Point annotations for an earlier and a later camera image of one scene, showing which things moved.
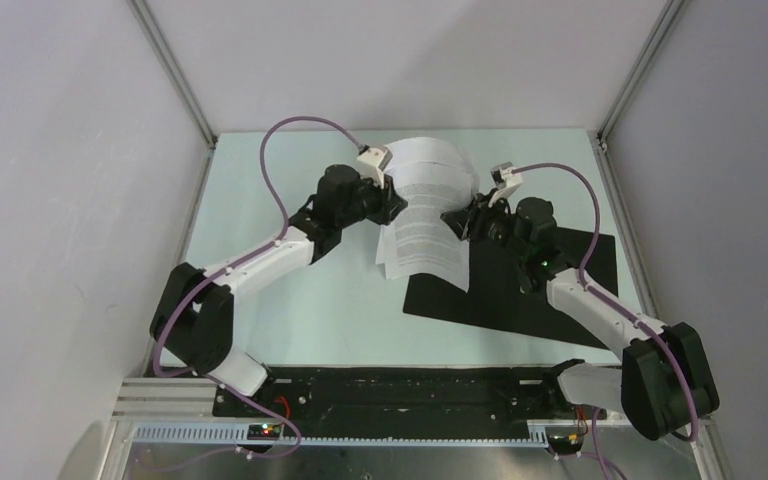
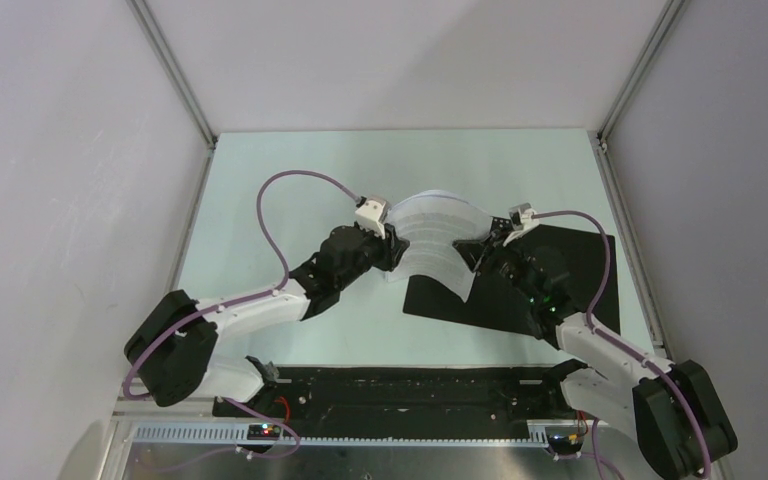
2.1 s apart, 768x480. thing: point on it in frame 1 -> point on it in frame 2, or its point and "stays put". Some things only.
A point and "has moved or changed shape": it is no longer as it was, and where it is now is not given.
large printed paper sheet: x=434 y=176 has moved or changed shape
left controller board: x=263 y=431 stays put
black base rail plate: x=494 y=395 stays put
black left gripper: x=390 y=204 -> x=398 y=246
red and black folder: x=497 y=295 stays put
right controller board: x=565 y=444 stays put
